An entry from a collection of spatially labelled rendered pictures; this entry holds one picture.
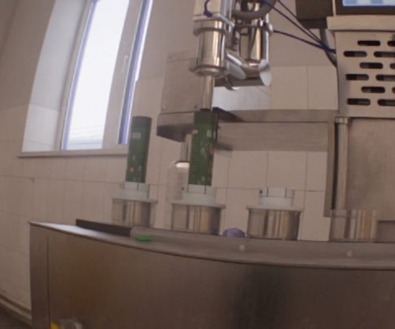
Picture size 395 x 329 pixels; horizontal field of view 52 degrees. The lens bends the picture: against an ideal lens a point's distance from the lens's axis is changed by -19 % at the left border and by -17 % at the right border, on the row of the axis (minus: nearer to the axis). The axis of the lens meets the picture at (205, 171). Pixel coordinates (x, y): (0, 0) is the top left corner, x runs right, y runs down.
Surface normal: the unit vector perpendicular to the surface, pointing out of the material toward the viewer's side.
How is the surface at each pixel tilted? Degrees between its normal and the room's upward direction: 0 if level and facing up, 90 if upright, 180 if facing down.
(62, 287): 90
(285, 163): 90
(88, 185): 90
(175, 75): 90
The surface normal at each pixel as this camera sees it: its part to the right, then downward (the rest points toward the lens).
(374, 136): -0.52, -0.12
